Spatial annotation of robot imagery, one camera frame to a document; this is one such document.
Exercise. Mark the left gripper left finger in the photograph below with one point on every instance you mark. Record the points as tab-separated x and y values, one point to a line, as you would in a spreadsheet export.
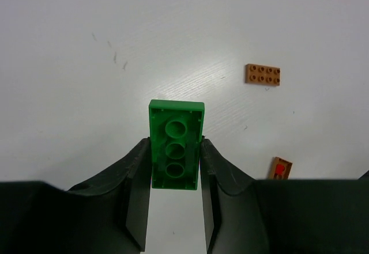
112	209

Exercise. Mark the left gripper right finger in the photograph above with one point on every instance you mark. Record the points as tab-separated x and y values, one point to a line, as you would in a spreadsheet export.
228	198

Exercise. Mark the tan lego plate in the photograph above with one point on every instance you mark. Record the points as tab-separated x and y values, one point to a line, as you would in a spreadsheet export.
287	164
262	75

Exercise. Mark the tiny red lego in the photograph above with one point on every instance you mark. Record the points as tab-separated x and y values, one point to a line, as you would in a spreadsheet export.
279	169

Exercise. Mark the long green lego brick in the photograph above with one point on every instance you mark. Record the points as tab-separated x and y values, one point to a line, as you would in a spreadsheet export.
175	137

